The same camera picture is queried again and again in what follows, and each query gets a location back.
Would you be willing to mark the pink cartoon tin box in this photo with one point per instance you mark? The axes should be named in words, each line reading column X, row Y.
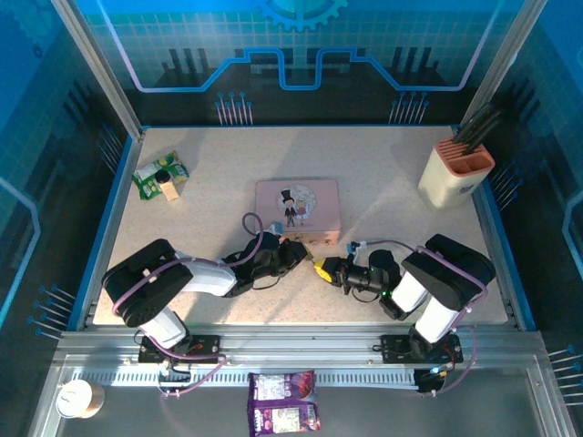
column 298, row 205

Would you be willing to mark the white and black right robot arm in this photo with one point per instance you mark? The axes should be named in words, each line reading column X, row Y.
column 437, row 318

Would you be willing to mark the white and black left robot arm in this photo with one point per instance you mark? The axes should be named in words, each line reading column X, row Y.
column 209, row 277

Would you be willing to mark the small black-capped beige bottle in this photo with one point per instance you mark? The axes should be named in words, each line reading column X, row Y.
column 168, row 185

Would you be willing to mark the cream knife block orange top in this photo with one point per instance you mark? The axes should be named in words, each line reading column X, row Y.
column 448, row 182

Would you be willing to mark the purple snack packet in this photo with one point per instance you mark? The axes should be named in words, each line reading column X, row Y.
column 282, row 403

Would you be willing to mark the green snack packet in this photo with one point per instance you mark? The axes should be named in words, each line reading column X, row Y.
column 148, row 175

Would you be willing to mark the aluminium mounting rail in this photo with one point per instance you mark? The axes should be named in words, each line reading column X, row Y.
column 300, row 343

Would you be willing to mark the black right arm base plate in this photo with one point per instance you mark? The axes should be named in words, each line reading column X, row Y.
column 394, row 349

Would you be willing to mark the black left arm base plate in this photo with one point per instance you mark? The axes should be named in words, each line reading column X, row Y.
column 205, row 348

